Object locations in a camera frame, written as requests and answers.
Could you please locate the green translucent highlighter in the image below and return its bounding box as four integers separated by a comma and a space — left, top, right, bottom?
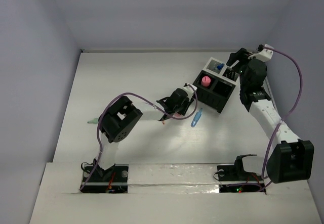
87, 118, 99, 124

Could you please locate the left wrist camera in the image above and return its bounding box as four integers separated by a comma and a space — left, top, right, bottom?
182, 83, 197, 98

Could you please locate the black slotted organizer box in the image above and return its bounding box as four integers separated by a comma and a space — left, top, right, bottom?
193, 70, 235, 113

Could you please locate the pink translucent highlighter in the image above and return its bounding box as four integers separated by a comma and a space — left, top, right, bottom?
173, 113, 182, 119

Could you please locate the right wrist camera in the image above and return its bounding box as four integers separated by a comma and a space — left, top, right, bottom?
250, 44, 273, 62

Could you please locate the blue cap black highlighter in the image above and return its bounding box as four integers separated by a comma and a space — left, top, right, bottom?
217, 63, 225, 71

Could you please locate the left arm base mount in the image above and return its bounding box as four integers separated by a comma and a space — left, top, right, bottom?
80, 162, 129, 194

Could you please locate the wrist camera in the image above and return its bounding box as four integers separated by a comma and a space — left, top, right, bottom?
182, 83, 197, 98
250, 44, 273, 62

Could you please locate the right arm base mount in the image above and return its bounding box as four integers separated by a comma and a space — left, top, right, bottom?
213, 154, 266, 193

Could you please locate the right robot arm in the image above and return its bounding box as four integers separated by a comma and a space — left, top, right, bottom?
226, 44, 314, 184

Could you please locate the white organizer box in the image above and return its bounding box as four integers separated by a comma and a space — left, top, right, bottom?
202, 57, 238, 85

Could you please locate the blue translucent highlighter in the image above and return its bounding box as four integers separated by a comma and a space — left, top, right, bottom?
191, 108, 203, 127

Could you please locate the pink cap black highlighter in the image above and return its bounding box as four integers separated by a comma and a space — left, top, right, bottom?
201, 76, 211, 87

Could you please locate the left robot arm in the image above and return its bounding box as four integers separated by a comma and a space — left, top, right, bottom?
90, 84, 197, 181

